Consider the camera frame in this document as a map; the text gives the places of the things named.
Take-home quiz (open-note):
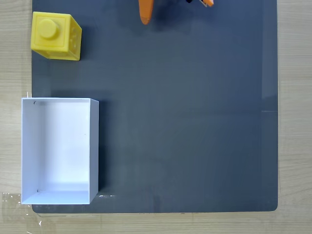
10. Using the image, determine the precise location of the yellow toy block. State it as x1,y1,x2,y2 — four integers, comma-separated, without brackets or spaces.
31,11,82,61

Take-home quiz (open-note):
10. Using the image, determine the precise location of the white open cardboard box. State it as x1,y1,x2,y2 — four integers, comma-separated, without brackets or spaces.
21,97,100,205

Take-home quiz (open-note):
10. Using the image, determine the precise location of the dark grey table mat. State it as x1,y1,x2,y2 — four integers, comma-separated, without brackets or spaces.
31,0,279,214

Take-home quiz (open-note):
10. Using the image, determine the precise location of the clear adhesive tape piece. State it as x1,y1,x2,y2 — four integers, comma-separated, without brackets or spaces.
1,192,23,215

